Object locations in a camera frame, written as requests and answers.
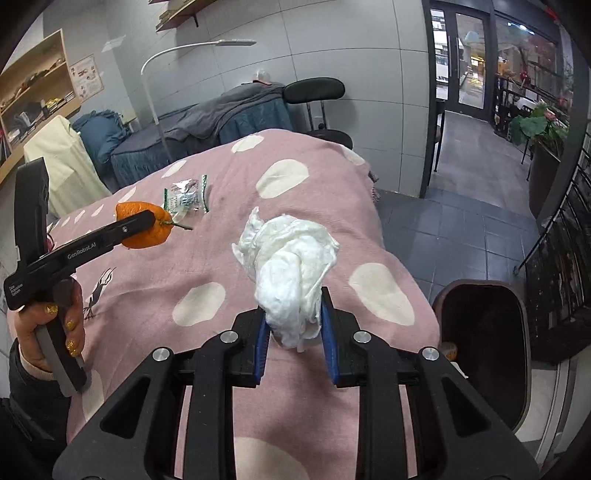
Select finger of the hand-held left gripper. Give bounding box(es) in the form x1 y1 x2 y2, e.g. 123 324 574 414
92 210 157 252

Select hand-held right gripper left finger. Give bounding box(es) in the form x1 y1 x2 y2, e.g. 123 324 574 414
52 308 273 480

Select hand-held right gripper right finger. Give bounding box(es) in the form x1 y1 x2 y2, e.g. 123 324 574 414
320 286 541 480

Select orange peel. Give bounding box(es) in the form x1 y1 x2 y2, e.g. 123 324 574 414
115 201 194 250

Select white tissue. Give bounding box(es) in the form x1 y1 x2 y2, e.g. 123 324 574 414
232 207 341 354

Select dark brown trash bin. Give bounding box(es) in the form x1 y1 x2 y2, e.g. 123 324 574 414
431 279 532 432

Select person's left forearm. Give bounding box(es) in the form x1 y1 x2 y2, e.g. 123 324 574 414
0 339 70 453

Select person's left hand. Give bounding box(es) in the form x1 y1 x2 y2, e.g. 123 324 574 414
13 279 86 372

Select clear wrapper green edges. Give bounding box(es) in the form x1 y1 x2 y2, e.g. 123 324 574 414
163 173 211 222

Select cream cloth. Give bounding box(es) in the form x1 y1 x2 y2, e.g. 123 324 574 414
23 115 112 217

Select blue massage bed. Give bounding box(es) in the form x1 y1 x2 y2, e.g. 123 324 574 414
111 99 296 190

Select pink polka dot blanket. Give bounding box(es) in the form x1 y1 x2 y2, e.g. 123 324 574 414
46 129 441 480

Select blue folded cloth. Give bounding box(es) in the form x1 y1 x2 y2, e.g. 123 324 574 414
73 110 132 164

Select grey blanket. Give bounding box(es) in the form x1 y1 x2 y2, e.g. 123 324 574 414
164 83 287 141

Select wooden open cabinet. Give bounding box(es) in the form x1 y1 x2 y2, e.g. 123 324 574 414
0 28 81 185

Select white arc floor lamp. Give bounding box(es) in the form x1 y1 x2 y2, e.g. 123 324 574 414
141 39 257 162

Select black chair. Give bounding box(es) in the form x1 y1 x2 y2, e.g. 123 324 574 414
283 78 354 151

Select dark planter box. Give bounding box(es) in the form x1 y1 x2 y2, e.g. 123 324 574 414
529 143 564 217

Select green potted plant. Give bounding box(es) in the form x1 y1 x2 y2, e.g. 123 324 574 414
510 104 571 158

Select glass door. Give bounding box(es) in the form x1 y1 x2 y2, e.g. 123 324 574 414
429 0 492 123

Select wall poster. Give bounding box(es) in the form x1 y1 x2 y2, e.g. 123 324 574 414
69 54 102 100

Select wooden wall shelf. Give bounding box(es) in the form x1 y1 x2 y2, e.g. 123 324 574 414
156 0 218 32

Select black wire rack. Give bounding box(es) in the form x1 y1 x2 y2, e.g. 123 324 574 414
515 134 591 365

